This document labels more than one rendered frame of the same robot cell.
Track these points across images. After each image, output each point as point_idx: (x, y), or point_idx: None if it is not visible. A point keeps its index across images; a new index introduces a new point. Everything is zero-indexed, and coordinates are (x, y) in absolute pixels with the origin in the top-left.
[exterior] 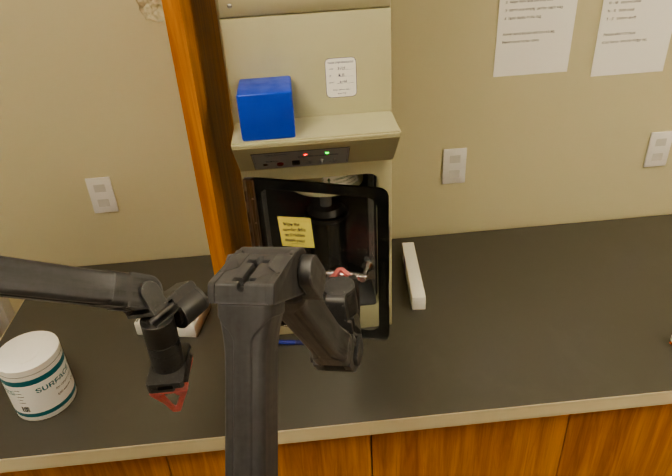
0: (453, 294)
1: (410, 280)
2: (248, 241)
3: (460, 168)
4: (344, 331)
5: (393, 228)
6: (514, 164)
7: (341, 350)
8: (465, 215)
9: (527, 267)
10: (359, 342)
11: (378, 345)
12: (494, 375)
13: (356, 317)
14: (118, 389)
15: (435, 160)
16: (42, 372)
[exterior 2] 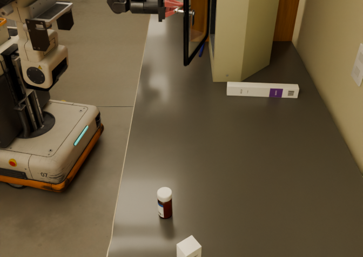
0: (243, 108)
1: (247, 82)
2: (283, 27)
3: (360, 70)
4: None
5: (328, 88)
6: None
7: None
8: (351, 120)
9: (281, 153)
10: (119, 2)
11: (194, 76)
12: (159, 112)
13: (138, 3)
14: (180, 18)
15: (356, 49)
16: None
